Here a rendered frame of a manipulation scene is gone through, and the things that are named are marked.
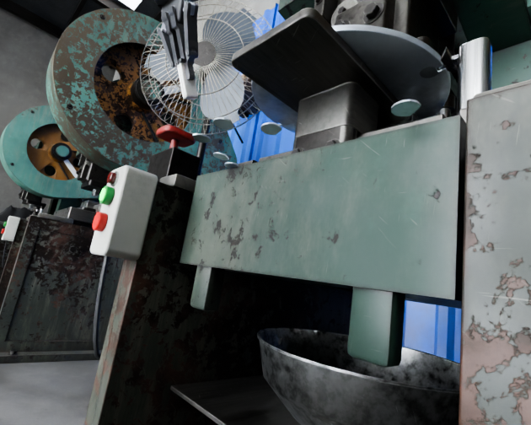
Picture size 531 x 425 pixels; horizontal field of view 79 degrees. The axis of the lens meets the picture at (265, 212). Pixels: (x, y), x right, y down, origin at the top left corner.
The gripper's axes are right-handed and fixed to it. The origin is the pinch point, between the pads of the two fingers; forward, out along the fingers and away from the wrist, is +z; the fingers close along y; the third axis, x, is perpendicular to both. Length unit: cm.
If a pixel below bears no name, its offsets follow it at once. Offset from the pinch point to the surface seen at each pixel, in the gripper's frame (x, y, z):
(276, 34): -11.6, 34.8, 7.3
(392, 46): -1.9, 43.7, 10.6
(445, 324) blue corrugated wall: 101, 13, 97
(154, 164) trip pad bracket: -10.8, -0.6, 16.7
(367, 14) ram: 10.6, 35.9, 0.3
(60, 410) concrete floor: -26, -62, 84
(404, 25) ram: 13.8, 40.0, 3.1
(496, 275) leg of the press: -23, 55, 30
